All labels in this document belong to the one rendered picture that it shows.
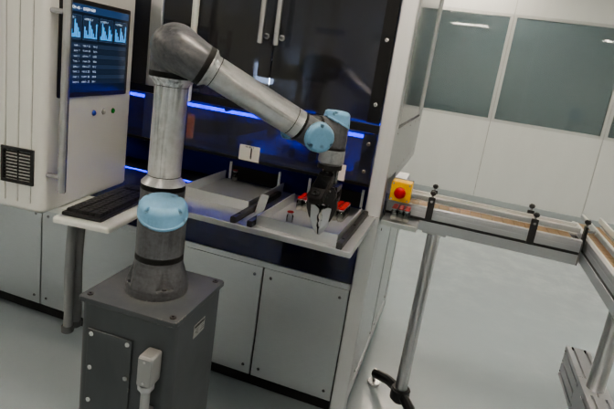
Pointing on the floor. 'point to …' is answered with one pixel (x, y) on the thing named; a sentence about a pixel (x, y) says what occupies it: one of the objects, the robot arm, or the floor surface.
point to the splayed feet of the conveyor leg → (391, 388)
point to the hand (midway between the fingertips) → (317, 230)
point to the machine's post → (381, 169)
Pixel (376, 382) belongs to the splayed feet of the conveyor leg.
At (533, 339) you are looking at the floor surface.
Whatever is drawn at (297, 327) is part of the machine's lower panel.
